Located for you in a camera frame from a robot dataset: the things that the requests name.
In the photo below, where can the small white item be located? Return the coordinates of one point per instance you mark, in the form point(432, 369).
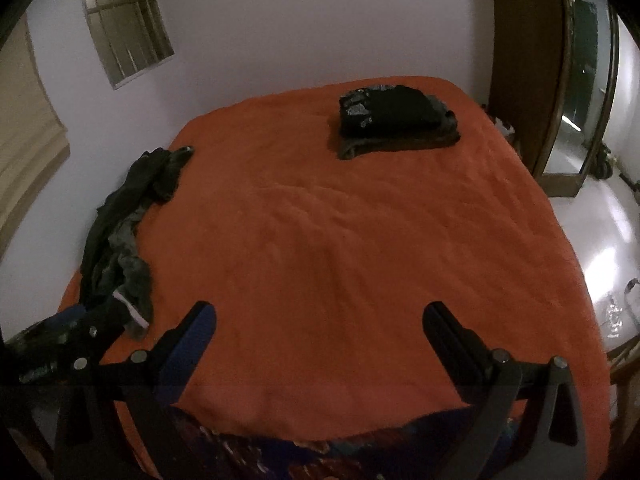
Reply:
point(504, 125)

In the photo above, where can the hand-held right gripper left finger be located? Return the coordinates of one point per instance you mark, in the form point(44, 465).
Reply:
point(197, 340)

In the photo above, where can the wooden chair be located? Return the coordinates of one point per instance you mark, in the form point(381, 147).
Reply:
point(625, 385)

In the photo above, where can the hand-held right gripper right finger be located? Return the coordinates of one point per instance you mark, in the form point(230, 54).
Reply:
point(447, 340)

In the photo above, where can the folded grey garment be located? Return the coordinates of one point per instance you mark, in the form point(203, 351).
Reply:
point(400, 145)

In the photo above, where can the orange blanket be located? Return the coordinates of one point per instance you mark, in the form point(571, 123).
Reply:
point(350, 260)

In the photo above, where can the dark bag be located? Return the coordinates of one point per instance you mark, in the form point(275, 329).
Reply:
point(604, 162)

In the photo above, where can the barred window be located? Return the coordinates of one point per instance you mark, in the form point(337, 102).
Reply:
point(125, 20)

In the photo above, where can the blue floral printed bedsheet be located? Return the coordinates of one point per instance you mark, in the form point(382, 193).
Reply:
point(310, 452)

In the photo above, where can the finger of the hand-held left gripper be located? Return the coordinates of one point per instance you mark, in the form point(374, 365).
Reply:
point(70, 317)
point(100, 335)

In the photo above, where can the clear plastic item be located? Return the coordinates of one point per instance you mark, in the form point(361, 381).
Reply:
point(620, 310)

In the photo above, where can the black patterned garment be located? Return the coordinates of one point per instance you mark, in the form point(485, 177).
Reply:
point(395, 110)

